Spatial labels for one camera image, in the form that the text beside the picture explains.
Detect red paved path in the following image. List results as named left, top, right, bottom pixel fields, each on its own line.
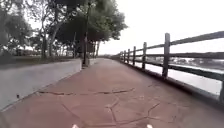
left=0, top=57, right=224, bottom=128

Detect row of trees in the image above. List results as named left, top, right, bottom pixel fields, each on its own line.
left=0, top=0, right=129, bottom=60

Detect grass strip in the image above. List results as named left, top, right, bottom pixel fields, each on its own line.
left=0, top=55, right=81, bottom=70

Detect pale water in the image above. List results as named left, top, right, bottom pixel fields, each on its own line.
left=134, top=58, right=224, bottom=96

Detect dark lamp post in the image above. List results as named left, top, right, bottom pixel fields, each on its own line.
left=82, top=1, right=92, bottom=67

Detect wooden rail fence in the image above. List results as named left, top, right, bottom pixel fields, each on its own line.
left=111, top=30, right=224, bottom=103

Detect grey concrete low wall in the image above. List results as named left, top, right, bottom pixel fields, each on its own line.
left=0, top=58, right=83, bottom=112

